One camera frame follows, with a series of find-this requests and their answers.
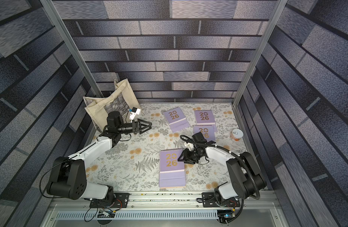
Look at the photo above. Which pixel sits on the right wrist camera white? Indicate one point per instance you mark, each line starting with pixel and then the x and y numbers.
pixel 189 146

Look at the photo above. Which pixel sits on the right aluminium frame post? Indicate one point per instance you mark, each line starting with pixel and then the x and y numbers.
pixel 279 7

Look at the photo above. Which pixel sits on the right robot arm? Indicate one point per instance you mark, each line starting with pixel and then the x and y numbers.
pixel 246 178

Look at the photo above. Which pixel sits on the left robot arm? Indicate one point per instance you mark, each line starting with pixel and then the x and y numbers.
pixel 68 175

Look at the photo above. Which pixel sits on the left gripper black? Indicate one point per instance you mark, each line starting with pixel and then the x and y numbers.
pixel 135 126

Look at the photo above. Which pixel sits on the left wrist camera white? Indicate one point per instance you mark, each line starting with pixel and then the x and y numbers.
pixel 133 113

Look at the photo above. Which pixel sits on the white orange round can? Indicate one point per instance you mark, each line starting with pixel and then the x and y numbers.
pixel 236 135

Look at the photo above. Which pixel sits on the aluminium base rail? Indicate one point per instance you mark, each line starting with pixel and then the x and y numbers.
pixel 169 209

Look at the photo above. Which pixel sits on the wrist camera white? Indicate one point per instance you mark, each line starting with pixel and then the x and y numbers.
pixel 133 113
pixel 189 146

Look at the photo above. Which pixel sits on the aluminium frame post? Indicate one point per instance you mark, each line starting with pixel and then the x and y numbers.
pixel 279 7
pixel 67 38

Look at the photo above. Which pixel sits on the purple calendar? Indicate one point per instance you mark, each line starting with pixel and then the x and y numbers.
pixel 176 119
pixel 206 130
pixel 204 117
pixel 172 172

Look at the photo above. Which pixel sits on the beige Monet tote bag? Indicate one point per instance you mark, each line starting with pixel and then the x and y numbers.
pixel 122 99

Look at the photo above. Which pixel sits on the left aluminium frame post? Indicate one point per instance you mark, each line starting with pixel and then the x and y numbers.
pixel 67 38

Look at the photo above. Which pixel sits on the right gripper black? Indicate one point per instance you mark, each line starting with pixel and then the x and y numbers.
pixel 191 154

